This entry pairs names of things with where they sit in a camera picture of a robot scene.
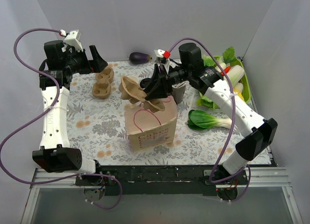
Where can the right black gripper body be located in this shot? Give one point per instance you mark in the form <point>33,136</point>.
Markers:
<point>162,77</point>

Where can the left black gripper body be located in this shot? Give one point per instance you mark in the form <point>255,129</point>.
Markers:
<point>87,62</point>

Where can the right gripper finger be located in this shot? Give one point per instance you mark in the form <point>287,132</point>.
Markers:
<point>149,83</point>
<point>156,93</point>

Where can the cardboard cup carrier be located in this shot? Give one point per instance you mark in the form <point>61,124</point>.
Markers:
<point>131,91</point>

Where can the paper bag with pink handles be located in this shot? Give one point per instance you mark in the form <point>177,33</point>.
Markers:
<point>146,129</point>

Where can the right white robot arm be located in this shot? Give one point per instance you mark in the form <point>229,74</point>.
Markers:
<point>257,132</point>

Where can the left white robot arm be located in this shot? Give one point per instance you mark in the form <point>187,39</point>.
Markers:
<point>63,60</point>

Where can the grey holder cup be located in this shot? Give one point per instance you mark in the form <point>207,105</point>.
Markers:
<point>178,91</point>

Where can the stack of cardboard carriers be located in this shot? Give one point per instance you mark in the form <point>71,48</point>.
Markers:
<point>102,86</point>

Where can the purple eggplant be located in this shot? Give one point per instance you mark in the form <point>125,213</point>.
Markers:
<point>137,58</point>

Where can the green lettuce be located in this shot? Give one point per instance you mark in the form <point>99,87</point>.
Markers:
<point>208,61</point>

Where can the bok choy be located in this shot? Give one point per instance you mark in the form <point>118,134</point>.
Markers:
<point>200,120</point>

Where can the orange carrot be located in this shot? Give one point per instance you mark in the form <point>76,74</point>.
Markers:
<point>227,69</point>

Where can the floral table mat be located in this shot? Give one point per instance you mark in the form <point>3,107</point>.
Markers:
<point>96,126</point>

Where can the white radish with leaves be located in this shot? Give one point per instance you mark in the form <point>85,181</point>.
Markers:
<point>228,56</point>

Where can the yellow flower vegetable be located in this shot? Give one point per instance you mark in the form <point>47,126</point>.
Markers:
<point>238,88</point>

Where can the green plastic basket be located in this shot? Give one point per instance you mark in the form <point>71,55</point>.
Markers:
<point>244,80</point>

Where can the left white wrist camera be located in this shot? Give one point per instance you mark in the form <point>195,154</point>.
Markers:
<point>72,39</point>

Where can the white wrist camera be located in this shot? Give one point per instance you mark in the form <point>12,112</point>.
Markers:
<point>72,39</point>
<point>162,56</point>

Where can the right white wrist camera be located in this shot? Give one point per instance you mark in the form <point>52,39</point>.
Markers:
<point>162,56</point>

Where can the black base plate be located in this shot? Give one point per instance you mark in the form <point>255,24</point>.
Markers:
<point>162,179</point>

